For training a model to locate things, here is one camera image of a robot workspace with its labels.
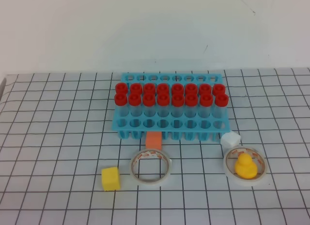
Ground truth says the row tube four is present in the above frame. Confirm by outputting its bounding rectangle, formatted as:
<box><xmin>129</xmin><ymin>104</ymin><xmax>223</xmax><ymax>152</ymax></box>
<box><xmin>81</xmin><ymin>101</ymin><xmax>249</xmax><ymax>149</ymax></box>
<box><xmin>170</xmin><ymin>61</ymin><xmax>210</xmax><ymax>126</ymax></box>
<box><xmin>156</xmin><ymin>83</ymin><xmax>170</xmax><ymax>96</ymax></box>
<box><xmin>157</xmin><ymin>93</ymin><xmax>170</xmax><ymax>117</ymax></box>

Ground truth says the back row tube six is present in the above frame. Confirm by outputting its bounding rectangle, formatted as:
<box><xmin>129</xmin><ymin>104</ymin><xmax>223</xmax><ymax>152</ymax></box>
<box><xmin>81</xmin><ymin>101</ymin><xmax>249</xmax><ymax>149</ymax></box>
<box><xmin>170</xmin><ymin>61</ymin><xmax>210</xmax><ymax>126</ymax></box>
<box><xmin>185</xmin><ymin>83</ymin><xmax>198</xmax><ymax>96</ymax></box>

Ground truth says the back row tube three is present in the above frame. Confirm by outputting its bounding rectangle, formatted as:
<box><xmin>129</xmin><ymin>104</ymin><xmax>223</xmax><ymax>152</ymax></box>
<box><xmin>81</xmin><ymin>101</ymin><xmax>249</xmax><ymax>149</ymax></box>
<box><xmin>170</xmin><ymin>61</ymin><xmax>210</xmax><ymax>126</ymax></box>
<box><xmin>143</xmin><ymin>83</ymin><xmax>156</xmax><ymax>95</ymax></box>

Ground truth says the front row tube one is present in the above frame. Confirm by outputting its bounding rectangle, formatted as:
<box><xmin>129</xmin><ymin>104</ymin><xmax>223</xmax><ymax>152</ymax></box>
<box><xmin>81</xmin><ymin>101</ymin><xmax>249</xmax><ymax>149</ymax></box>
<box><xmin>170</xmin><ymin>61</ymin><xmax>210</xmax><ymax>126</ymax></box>
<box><xmin>114</xmin><ymin>93</ymin><xmax>128</xmax><ymax>117</ymax></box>

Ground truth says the back row tube eight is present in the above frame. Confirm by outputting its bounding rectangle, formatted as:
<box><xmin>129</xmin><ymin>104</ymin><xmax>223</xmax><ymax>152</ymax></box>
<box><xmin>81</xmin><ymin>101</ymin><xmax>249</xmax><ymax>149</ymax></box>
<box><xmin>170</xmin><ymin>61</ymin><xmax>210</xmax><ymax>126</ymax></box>
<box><xmin>212</xmin><ymin>84</ymin><xmax>226</xmax><ymax>96</ymax></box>

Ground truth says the row tube three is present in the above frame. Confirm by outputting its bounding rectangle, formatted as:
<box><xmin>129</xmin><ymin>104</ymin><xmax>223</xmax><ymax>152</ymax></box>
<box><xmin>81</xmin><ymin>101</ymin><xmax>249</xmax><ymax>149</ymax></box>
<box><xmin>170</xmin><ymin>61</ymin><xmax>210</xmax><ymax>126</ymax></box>
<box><xmin>142</xmin><ymin>93</ymin><xmax>155</xmax><ymax>117</ymax></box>
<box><xmin>143</xmin><ymin>83</ymin><xmax>156</xmax><ymax>95</ymax></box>

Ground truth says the front row tube six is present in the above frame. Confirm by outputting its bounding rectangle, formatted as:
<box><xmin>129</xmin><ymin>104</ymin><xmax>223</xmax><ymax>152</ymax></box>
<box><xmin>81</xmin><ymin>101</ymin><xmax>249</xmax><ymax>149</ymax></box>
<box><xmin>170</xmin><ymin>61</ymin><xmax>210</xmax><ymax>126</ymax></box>
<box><xmin>185</xmin><ymin>94</ymin><xmax>198</xmax><ymax>118</ymax></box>

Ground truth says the row tube seven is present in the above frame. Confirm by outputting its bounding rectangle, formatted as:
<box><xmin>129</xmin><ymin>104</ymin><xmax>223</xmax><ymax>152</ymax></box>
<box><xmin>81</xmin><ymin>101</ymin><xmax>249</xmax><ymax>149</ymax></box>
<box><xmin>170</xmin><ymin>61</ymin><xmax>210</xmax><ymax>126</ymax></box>
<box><xmin>198</xmin><ymin>83</ymin><xmax>212</xmax><ymax>96</ymax></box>
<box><xmin>199</xmin><ymin>93</ymin><xmax>213</xmax><ymax>118</ymax></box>

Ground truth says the front row tube four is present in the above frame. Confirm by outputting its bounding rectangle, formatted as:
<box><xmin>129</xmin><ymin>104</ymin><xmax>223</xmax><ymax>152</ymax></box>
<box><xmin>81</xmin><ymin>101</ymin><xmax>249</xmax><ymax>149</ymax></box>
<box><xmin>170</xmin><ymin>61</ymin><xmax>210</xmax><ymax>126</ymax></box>
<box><xmin>157</xmin><ymin>93</ymin><xmax>170</xmax><ymax>117</ymax></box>

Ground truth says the orange foam block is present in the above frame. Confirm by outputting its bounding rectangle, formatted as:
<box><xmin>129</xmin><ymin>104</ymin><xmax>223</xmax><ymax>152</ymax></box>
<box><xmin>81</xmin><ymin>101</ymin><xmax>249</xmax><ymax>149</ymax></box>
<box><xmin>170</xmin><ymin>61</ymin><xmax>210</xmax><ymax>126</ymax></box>
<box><xmin>145</xmin><ymin>132</ymin><xmax>162</xmax><ymax>150</ymax></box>

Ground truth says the yellow rubber duck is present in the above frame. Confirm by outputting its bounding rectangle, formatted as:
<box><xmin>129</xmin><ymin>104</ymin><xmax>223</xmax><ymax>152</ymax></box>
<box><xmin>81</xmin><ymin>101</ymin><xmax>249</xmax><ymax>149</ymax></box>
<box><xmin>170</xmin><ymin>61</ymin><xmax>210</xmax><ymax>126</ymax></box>
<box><xmin>234</xmin><ymin>153</ymin><xmax>258</xmax><ymax>179</ymax></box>

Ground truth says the back row tube seven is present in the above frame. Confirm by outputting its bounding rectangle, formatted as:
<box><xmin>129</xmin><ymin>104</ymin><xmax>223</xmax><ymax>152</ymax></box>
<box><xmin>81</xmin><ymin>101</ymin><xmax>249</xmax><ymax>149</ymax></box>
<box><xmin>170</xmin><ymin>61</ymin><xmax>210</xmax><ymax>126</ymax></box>
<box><xmin>198</xmin><ymin>83</ymin><xmax>212</xmax><ymax>96</ymax></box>

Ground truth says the back row tube one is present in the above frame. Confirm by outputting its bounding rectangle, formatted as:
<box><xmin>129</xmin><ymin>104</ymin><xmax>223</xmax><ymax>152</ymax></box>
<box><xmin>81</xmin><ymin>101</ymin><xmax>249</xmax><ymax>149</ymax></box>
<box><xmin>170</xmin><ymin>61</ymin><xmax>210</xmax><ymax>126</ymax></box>
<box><xmin>115</xmin><ymin>82</ymin><xmax>128</xmax><ymax>95</ymax></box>

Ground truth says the left clear tape roll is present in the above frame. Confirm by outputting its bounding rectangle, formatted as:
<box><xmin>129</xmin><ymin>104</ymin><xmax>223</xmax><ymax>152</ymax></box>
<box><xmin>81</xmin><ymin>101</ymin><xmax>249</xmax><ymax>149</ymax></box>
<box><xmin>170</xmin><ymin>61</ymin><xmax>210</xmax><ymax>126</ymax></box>
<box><xmin>129</xmin><ymin>149</ymin><xmax>172</xmax><ymax>187</ymax></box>

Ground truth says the row tube two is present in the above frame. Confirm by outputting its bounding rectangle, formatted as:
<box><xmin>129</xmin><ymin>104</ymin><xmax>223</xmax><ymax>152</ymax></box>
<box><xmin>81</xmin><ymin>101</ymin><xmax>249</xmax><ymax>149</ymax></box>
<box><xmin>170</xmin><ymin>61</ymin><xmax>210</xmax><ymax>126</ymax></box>
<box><xmin>130</xmin><ymin>83</ymin><xmax>143</xmax><ymax>95</ymax></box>
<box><xmin>128</xmin><ymin>93</ymin><xmax>142</xmax><ymax>117</ymax></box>

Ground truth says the front row tube five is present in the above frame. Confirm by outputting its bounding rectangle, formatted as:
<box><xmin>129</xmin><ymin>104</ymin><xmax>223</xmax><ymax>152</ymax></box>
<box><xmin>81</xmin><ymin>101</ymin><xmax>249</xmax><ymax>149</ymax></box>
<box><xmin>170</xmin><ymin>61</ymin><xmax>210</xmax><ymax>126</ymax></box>
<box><xmin>171</xmin><ymin>94</ymin><xmax>185</xmax><ymax>118</ymax></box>

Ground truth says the row tube six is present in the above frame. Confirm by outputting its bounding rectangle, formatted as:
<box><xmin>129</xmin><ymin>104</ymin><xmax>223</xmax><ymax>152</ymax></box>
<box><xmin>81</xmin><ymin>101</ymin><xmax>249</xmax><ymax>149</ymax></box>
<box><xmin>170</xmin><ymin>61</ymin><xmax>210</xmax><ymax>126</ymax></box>
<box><xmin>185</xmin><ymin>94</ymin><xmax>198</xmax><ymax>118</ymax></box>
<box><xmin>185</xmin><ymin>83</ymin><xmax>198</xmax><ymax>96</ymax></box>

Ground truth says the back row tube five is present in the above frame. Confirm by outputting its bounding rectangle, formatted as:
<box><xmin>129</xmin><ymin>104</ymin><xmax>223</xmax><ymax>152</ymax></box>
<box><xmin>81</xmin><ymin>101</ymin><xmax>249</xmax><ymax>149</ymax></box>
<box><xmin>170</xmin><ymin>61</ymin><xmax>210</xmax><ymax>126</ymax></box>
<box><xmin>171</xmin><ymin>83</ymin><xmax>185</xmax><ymax>96</ymax></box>

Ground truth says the back row tube four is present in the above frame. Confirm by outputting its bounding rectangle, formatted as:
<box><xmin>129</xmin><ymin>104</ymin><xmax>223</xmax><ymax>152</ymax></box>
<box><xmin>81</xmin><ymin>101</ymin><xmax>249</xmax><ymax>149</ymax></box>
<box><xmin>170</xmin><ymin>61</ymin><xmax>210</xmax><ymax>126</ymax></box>
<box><xmin>156</xmin><ymin>83</ymin><xmax>170</xmax><ymax>96</ymax></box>

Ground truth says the white foam cube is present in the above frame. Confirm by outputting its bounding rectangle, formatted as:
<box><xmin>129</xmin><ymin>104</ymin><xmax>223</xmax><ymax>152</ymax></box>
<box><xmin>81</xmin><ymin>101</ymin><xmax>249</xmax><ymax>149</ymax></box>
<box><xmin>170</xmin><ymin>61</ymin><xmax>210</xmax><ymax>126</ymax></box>
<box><xmin>220</xmin><ymin>131</ymin><xmax>241</xmax><ymax>149</ymax></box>

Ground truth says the row tube one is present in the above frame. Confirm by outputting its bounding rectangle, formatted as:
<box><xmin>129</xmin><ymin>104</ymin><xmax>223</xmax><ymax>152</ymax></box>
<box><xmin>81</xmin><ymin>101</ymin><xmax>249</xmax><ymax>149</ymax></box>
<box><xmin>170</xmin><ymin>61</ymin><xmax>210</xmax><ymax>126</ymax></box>
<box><xmin>115</xmin><ymin>82</ymin><xmax>128</xmax><ymax>95</ymax></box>
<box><xmin>114</xmin><ymin>93</ymin><xmax>128</xmax><ymax>117</ymax></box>

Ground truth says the blue test tube rack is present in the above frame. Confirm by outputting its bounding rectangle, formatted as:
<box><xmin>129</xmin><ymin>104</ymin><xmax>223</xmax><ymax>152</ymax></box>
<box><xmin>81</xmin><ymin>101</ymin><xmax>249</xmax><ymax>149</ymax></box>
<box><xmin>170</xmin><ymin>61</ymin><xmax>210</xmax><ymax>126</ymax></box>
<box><xmin>112</xmin><ymin>73</ymin><xmax>230</xmax><ymax>141</ymax></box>

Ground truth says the front row tube seven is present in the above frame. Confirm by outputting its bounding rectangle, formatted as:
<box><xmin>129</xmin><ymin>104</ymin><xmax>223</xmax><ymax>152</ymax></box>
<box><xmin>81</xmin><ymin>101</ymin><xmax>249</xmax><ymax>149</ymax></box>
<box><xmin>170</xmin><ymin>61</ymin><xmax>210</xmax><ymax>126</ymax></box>
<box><xmin>199</xmin><ymin>93</ymin><xmax>213</xmax><ymax>118</ymax></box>

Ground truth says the back row tube two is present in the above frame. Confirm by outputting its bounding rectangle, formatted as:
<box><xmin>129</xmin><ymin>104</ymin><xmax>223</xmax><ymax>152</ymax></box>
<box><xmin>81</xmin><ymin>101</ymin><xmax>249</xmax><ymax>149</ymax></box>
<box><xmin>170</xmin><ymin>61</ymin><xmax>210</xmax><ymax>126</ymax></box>
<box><xmin>130</xmin><ymin>83</ymin><xmax>143</xmax><ymax>95</ymax></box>

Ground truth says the clear tape roll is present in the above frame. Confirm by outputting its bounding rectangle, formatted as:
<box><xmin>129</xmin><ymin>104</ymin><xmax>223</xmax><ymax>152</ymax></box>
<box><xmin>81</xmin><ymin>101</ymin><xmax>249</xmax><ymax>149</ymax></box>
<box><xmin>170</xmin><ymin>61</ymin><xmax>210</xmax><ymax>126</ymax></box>
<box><xmin>129</xmin><ymin>149</ymin><xmax>172</xmax><ymax>187</ymax></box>
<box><xmin>223</xmin><ymin>146</ymin><xmax>268</xmax><ymax>186</ymax></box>

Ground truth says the front row tube two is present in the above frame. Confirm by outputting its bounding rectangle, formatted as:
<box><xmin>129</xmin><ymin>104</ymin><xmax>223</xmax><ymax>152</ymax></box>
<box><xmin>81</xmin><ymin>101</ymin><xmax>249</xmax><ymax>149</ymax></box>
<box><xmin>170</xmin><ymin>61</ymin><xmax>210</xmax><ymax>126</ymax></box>
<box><xmin>128</xmin><ymin>93</ymin><xmax>142</xmax><ymax>117</ymax></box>

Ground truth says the yellow foam cube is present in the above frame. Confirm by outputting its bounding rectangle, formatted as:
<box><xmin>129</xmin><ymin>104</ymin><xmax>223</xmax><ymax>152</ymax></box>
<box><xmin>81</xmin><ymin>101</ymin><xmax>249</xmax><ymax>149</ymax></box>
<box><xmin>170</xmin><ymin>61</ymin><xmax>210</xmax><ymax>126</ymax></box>
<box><xmin>101</xmin><ymin>167</ymin><xmax>121</xmax><ymax>191</ymax></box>

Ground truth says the right clear tape roll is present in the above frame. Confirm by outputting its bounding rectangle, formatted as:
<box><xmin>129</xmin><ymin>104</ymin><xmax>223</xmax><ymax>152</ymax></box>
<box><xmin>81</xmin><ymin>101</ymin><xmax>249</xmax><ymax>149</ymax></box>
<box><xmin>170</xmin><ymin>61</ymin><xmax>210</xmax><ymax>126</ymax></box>
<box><xmin>223</xmin><ymin>146</ymin><xmax>268</xmax><ymax>186</ymax></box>

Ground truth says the row tube five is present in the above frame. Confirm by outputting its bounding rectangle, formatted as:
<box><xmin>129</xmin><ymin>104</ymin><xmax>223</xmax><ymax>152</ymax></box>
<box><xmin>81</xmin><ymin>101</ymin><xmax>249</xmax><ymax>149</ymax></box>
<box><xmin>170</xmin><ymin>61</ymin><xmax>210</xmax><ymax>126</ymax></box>
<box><xmin>171</xmin><ymin>94</ymin><xmax>185</xmax><ymax>118</ymax></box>
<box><xmin>171</xmin><ymin>83</ymin><xmax>185</xmax><ymax>96</ymax></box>

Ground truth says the red capped test tube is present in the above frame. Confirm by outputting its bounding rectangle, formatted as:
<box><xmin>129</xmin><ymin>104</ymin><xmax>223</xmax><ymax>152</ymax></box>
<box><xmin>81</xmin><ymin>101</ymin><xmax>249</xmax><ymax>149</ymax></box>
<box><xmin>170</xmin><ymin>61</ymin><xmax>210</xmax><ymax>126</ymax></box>
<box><xmin>213</xmin><ymin>93</ymin><xmax>229</xmax><ymax>118</ymax></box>

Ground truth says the front row tube three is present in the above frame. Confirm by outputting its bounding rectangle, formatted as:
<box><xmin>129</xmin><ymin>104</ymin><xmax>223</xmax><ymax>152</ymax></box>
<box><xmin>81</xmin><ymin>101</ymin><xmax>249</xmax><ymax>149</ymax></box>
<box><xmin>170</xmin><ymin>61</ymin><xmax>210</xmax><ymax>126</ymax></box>
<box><xmin>142</xmin><ymin>93</ymin><xmax>155</xmax><ymax>117</ymax></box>

